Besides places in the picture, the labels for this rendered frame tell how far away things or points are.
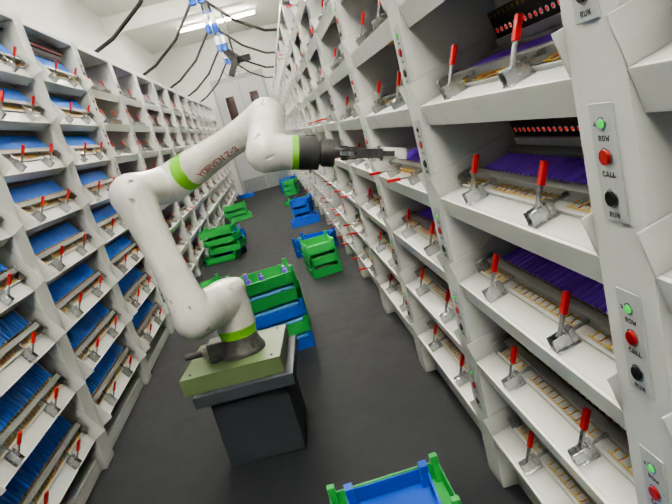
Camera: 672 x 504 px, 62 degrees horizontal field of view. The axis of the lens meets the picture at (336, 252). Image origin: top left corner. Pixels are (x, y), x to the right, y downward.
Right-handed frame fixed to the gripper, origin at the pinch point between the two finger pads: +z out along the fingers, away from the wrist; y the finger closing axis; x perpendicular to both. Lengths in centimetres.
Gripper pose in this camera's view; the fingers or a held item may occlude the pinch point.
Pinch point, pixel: (393, 153)
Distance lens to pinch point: 157.1
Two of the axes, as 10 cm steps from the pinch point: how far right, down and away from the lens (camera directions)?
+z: 9.9, -0.1, 1.2
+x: -0.1, 9.8, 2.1
